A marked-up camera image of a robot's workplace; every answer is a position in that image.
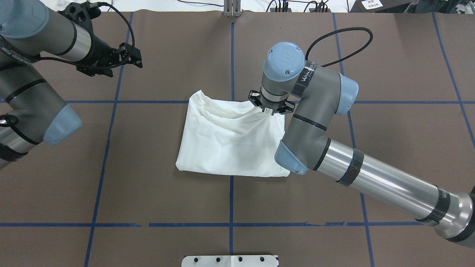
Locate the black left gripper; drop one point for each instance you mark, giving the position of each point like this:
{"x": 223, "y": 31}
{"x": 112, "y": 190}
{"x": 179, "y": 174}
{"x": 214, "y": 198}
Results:
{"x": 99, "y": 50}

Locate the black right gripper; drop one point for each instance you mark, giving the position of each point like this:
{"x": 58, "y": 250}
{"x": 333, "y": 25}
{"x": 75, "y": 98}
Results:
{"x": 254, "y": 98}

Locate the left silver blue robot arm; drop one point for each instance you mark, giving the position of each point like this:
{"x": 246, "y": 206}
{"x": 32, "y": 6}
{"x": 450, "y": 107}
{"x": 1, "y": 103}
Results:
{"x": 32, "y": 32}

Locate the white long-sleeve printed shirt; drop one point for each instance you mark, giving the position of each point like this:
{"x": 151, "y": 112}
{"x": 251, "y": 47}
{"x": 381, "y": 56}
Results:
{"x": 230, "y": 138}

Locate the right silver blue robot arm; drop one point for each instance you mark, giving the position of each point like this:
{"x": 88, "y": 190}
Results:
{"x": 313, "y": 95}

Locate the aluminium frame post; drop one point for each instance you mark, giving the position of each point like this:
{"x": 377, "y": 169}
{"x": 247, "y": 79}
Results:
{"x": 232, "y": 8}

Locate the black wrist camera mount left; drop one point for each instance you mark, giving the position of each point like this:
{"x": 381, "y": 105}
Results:
{"x": 81, "y": 13}

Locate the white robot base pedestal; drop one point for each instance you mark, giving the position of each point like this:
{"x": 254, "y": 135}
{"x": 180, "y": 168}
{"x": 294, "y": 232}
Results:
{"x": 231, "y": 261}

